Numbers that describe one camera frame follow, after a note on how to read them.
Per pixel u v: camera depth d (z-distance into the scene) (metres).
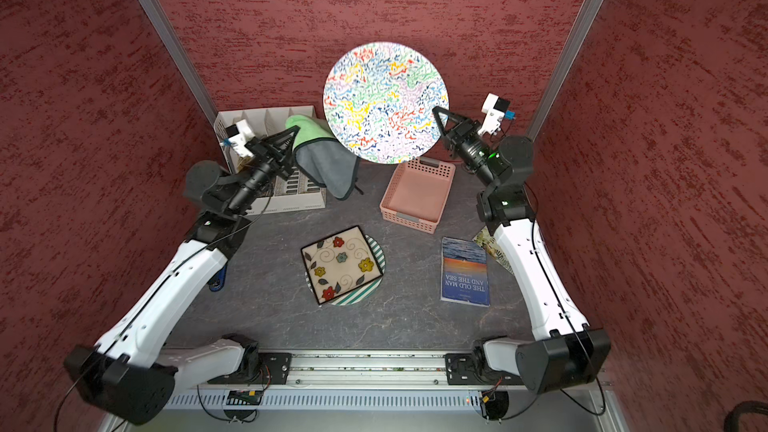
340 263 0.92
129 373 0.36
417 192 1.08
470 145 0.54
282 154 0.55
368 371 0.76
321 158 0.60
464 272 0.90
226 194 0.50
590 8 0.78
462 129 0.52
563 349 0.37
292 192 1.00
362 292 0.87
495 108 0.56
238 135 0.57
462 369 0.74
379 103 0.58
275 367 0.74
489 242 0.97
